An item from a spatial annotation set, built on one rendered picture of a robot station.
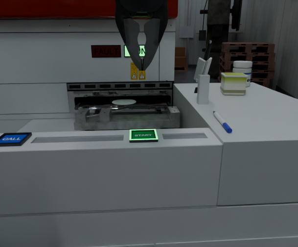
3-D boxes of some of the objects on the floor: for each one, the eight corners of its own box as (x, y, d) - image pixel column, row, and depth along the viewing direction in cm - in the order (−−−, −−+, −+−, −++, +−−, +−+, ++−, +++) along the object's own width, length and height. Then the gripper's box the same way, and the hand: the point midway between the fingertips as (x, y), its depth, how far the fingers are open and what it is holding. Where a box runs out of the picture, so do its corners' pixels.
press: (239, 79, 699) (251, -23, 615) (196, 79, 715) (202, -21, 632) (231, 73, 823) (240, -13, 739) (195, 72, 839) (200, -12, 756)
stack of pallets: (271, 96, 505) (280, 43, 471) (219, 94, 525) (224, 43, 492) (257, 84, 637) (263, 42, 604) (217, 82, 658) (220, 42, 624)
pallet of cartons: (188, 68, 965) (189, 46, 939) (186, 71, 866) (187, 48, 840) (153, 67, 993) (153, 46, 967) (147, 70, 894) (147, 48, 868)
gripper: (164, -52, 45) (162, 66, 52) (114, -53, 45) (119, 66, 52) (171, -71, 37) (168, 71, 44) (110, -73, 37) (117, 72, 44)
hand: (142, 63), depth 45 cm, fingers closed
